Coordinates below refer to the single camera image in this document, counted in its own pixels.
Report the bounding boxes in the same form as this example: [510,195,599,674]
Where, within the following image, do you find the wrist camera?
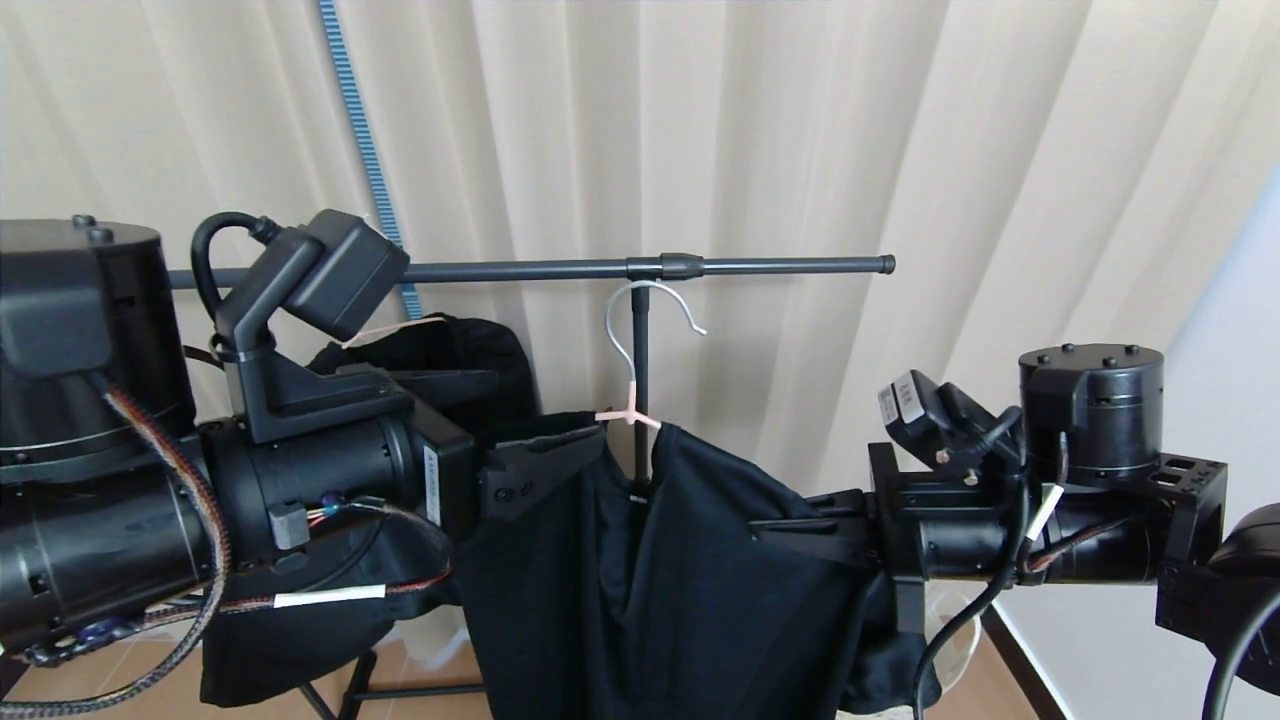
[213,208,416,443]
[878,370,1026,488]

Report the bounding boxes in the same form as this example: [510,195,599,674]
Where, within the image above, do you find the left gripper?
[205,400,481,579]

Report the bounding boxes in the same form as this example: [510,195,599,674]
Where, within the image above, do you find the black smooth garment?
[455,410,943,720]

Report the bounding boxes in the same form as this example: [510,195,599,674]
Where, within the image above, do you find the black clothes rack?
[165,255,897,720]

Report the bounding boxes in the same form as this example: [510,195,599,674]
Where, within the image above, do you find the pink clothes hanger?
[340,313,451,351]
[594,280,709,433]

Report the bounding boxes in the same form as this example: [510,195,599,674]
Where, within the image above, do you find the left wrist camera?
[213,208,416,443]

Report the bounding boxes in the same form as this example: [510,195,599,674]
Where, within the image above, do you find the black cable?
[190,212,281,351]
[912,470,1280,720]

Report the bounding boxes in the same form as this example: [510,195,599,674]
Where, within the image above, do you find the white laundry basket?
[835,585,988,720]

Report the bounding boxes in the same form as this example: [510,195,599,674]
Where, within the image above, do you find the black knit garment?
[198,313,543,708]

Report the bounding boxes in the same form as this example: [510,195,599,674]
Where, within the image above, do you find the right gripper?
[866,443,1023,638]

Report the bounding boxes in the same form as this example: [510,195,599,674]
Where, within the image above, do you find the beige curtain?
[0,0,421,331]
[330,0,1280,661]

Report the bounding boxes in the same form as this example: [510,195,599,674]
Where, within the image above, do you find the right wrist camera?
[878,370,1026,488]

